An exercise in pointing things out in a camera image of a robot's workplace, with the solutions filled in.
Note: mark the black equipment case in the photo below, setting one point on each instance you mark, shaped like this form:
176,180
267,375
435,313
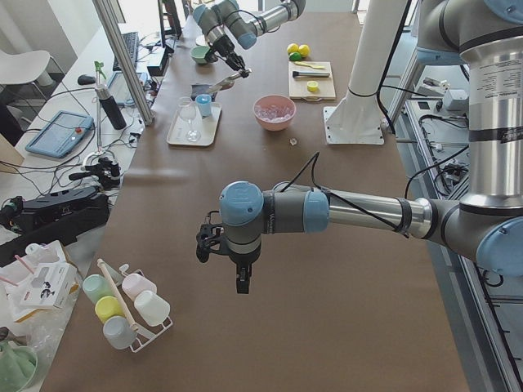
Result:
62,216

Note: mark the wooden cutting board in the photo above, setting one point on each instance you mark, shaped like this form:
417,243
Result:
311,80

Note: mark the aluminium frame post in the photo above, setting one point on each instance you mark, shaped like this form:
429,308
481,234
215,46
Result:
108,20

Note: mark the yellow cup on rack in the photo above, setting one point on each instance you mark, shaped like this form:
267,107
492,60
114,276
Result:
108,307

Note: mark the pink cup on rack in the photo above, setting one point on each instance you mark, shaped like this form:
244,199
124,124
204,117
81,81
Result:
134,284

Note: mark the black keyboard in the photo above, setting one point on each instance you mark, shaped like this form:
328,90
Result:
132,43

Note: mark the cream serving tray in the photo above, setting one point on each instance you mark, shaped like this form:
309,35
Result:
206,126

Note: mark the grey-blue cup on rack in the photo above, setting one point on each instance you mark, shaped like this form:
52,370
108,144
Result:
118,332

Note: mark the green lime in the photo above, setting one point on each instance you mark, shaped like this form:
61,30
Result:
295,56

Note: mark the pile of clear ice cubes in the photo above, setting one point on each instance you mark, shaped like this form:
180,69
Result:
273,113

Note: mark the white wire cup rack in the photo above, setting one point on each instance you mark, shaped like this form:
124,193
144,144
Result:
146,334

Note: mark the light blue cup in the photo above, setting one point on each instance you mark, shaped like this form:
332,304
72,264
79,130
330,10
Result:
204,104

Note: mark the grey folded cloth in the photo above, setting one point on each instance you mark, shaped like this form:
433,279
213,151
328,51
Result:
199,89

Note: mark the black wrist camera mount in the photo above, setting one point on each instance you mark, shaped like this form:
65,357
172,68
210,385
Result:
210,239

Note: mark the white chair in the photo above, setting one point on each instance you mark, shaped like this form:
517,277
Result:
26,68

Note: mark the pink bowl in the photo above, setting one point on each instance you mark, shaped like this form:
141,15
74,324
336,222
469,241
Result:
278,100

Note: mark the yellow plastic knife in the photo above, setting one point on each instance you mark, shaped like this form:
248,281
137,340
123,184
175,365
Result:
308,65

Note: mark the clear wine glass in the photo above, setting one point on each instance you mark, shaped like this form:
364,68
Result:
187,113

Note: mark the white product box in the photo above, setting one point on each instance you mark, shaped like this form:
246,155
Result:
49,286

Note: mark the half lemon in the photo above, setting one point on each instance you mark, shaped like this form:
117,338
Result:
312,86

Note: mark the white cup on rack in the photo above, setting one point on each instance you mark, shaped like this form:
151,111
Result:
152,308

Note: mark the black computer mouse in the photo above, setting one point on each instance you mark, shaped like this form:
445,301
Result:
84,80

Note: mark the mint green cup on rack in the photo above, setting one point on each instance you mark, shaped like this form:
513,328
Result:
95,287

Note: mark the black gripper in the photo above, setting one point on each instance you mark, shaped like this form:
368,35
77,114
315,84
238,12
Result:
223,47
243,263

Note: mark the silver metal ice scoop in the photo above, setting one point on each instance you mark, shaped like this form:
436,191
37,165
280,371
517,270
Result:
224,84

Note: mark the black water bottle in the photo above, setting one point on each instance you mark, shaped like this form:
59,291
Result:
110,107

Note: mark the whole yellow lemon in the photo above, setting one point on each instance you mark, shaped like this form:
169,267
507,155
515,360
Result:
304,50

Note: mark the blue teach pendant tablet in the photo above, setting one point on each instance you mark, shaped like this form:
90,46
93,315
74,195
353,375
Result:
61,135

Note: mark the green ceramic bowl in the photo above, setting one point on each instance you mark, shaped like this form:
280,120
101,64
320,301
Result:
203,55

